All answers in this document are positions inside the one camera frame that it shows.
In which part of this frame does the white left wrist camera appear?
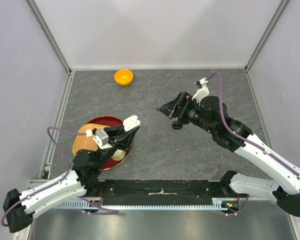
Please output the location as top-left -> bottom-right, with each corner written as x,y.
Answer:
93,129 -> 112,150

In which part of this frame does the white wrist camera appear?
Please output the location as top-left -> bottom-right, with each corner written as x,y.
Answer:
192,78 -> 210,104
93,129 -> 112,150

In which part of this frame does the white earbud charging case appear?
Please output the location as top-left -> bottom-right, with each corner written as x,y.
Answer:
122,115 -> 141,132

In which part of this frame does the orange plastic bowl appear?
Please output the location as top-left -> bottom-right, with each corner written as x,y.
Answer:
114,69 -> 134,87

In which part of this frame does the white slotted cable duct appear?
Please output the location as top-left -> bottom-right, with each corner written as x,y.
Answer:
54,199 -> 239,211

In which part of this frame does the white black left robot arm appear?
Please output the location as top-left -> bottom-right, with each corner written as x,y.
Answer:
1,120 -> 141,233

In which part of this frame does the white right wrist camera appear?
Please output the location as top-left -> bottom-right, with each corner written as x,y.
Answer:
192,78 -> 210,104

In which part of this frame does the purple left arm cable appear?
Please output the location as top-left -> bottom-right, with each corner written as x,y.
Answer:
1,126 -> 88,228

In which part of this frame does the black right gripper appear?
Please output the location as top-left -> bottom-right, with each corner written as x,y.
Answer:
156,90 -> 216,135

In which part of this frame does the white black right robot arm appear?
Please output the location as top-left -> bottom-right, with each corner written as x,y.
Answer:
157,91 -> 300,217

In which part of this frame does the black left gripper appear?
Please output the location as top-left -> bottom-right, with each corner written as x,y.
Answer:
95,121 -> 141,169

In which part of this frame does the woven bamboo mat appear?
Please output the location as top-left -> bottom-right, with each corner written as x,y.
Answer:
72,123 -> 107,156

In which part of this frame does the pale green plastic cup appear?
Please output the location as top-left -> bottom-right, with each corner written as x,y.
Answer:
111,149 -> 126,162

